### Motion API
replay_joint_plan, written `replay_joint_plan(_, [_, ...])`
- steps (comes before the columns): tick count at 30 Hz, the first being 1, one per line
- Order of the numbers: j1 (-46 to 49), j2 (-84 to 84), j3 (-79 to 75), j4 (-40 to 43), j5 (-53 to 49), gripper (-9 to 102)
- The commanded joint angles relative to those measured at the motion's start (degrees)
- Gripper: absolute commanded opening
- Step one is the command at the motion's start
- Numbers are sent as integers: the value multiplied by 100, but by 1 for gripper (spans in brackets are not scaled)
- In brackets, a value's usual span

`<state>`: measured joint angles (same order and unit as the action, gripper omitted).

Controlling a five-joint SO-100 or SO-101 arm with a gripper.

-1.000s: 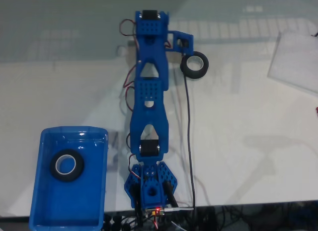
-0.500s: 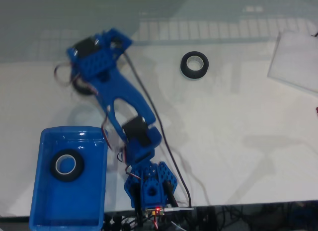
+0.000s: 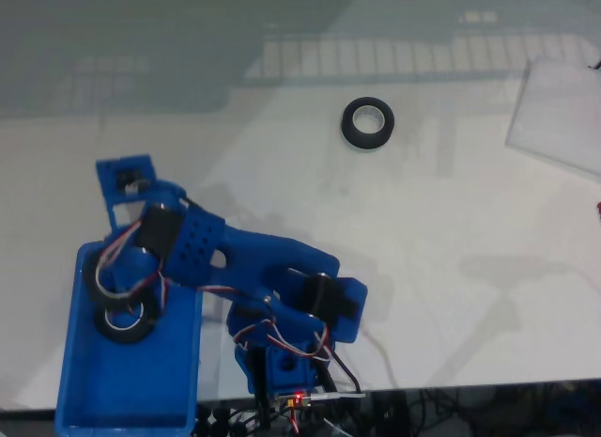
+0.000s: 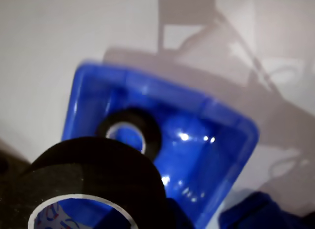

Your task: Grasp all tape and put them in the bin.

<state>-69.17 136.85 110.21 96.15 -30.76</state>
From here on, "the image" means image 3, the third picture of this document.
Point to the blue plastic bin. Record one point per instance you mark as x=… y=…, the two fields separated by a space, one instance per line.
x=141 y=390

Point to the black table clamp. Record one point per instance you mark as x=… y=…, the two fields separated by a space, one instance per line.
x=218 y=423

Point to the motor controller board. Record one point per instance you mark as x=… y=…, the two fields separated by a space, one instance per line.
x=293 y=400

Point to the translucent white sheet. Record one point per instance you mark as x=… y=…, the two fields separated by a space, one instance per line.
x=559 y=117

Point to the blue camera mount with camera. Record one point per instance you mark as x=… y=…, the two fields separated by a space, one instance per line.
x=110 y=174

